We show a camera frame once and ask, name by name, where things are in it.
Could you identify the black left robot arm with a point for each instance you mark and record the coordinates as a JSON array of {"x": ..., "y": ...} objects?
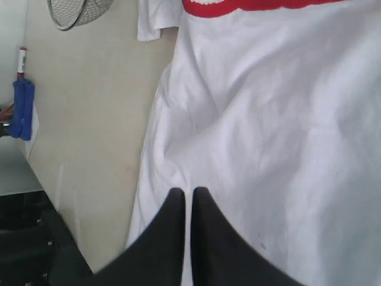
[{"x": 45, "y": 254}]

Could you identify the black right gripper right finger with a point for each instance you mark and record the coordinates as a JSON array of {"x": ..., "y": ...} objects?
[{"x": 219, "y": 255}]

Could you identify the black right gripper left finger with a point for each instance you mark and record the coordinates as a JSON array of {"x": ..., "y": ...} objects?
[{"x": 156, "y": 257}]

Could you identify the metal mesh strainer bowl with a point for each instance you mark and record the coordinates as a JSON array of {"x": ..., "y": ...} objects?
[{"x": 67, "y": 14}]

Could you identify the white t-shirt red lettering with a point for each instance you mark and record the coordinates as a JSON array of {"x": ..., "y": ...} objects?
[{"x": 274, "y": 106}]

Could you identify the blue cloth bundle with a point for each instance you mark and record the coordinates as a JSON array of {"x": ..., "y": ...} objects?
[{"x": 21, "y": 123}]

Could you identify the red white marker pen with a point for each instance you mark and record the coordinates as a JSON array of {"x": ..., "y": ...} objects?
[{"x": 21, "y": 60}]

